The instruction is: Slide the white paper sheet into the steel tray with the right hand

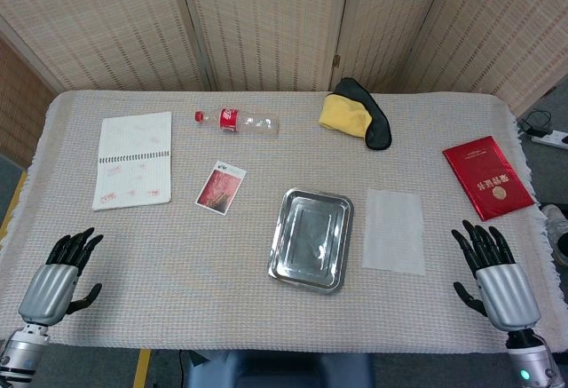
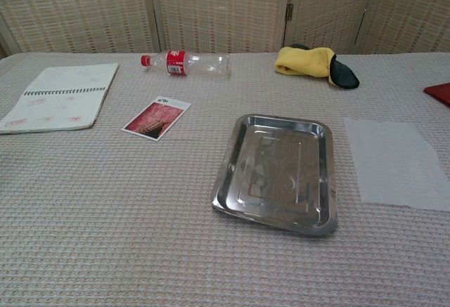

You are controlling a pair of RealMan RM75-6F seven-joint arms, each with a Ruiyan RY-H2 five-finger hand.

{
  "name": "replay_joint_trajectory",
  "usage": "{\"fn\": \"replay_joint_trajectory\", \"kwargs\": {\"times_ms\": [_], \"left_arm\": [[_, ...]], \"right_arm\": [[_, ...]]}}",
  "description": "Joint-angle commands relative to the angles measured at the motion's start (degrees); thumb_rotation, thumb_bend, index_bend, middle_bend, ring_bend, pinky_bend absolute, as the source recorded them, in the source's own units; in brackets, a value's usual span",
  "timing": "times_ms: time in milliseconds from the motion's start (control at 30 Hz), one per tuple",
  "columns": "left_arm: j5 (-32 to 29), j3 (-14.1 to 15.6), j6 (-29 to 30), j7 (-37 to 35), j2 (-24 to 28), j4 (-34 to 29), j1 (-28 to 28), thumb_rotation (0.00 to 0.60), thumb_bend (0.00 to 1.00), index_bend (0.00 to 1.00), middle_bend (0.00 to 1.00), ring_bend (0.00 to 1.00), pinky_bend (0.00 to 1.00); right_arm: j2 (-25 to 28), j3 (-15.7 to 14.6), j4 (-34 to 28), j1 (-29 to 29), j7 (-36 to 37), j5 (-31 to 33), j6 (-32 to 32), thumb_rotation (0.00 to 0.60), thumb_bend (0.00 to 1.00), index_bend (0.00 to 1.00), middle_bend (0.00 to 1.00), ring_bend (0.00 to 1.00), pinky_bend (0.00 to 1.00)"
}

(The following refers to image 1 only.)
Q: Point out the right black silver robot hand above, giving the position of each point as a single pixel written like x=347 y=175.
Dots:
x=508 y=295

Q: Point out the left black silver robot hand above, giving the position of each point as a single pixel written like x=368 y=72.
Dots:
x=53 y=290

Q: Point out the white paper sheet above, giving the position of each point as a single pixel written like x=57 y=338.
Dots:
x=394 y=232

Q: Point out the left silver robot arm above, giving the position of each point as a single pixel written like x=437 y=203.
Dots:
x=22 y=352

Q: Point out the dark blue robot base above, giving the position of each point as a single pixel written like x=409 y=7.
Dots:
x=279 y=372

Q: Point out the rectangular metal tray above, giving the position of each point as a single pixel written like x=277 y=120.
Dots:
x=310 y=241

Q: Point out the white sneaker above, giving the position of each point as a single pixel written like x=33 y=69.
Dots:
x=557 y=232

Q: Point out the red certificate booklet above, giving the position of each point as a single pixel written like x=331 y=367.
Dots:
x=488 y=177

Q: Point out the white woven tablecloth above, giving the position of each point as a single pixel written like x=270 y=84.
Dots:
x=177 y=272

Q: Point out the white spiral notebook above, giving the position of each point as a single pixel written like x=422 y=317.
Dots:
x=133 y=166

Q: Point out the white power strip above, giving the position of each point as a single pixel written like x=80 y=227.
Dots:
x=550 y=139

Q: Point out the brown woven screen panel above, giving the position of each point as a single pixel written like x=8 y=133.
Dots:
x=18 y=104

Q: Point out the red picture postcard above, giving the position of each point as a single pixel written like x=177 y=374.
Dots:
x=219 y=190

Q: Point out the black cloth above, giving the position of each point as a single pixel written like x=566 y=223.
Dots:
x=379 y=130

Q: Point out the yellow folded cloth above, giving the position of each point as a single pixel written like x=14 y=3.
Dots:
x=344 y=115

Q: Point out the empty plastic cola bottle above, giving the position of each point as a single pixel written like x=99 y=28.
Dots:
x=231 y=121

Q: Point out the beige woven screen panel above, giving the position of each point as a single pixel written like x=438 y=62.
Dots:
x=501 y=28
x=102 y=19
x=266 y=19
x=381 y=19

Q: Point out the brass screen hinge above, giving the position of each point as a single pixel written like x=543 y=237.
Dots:
x=336 y=60

